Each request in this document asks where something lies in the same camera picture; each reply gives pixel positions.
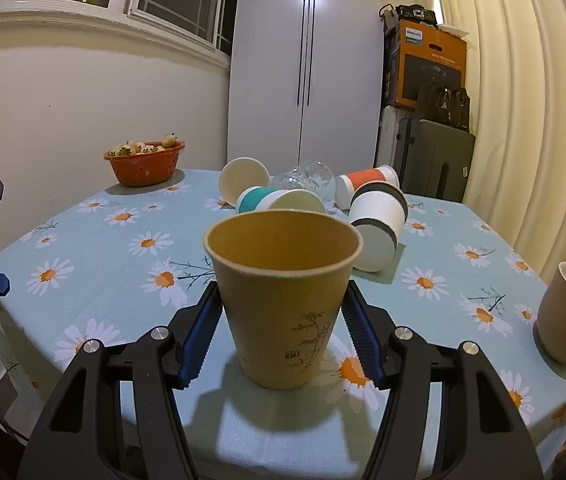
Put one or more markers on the clear glass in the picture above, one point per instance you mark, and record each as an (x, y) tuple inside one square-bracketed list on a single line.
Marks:
[(309, 177)]

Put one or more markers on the black patterned bag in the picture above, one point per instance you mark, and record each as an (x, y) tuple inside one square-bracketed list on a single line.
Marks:
[(415, 14)]

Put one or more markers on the grey wardrobe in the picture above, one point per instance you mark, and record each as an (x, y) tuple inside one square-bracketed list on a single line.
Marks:
[(273, 60)]

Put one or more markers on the white framed window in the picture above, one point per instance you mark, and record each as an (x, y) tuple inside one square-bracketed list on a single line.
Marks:
[(173, 0)]

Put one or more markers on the orange cardboard box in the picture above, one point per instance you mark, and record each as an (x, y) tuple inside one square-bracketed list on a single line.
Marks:
[(428, 55)]

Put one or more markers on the brown paper cup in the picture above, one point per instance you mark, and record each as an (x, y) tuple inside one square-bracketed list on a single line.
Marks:
[(273, 320)]

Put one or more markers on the plain cream paper cup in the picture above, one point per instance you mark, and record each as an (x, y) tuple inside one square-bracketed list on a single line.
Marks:
[(243, 175)]

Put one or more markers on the blue daisy tablecloth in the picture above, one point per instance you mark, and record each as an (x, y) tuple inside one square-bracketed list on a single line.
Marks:
[(113, 270)]

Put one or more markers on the white cup with teal band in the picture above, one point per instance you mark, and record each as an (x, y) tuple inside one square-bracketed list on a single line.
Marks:
[(253, 200)]

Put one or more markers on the white cup with black band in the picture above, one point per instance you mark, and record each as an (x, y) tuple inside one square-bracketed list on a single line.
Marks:
[(378, 215)]

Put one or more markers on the cream curtain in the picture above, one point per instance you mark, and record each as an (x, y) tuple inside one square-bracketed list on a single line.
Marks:
[(523, 110)]

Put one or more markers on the white cup with orange band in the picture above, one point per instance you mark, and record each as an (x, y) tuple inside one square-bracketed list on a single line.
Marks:
[(369, 177)]

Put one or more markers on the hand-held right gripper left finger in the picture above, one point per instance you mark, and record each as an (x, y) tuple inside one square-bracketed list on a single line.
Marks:
[(197, 342)]

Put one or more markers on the grey suitcase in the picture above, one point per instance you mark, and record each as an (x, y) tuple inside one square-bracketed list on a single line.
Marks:
[(433, 155)]

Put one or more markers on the orange plastic colander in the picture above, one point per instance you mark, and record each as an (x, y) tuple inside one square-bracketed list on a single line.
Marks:
[(143, 169)]

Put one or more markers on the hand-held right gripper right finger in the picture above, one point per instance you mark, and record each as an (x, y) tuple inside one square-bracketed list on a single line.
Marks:
[(363, 342)]

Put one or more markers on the black handbag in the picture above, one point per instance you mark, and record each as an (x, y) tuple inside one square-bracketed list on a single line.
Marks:
[(443, 107)]

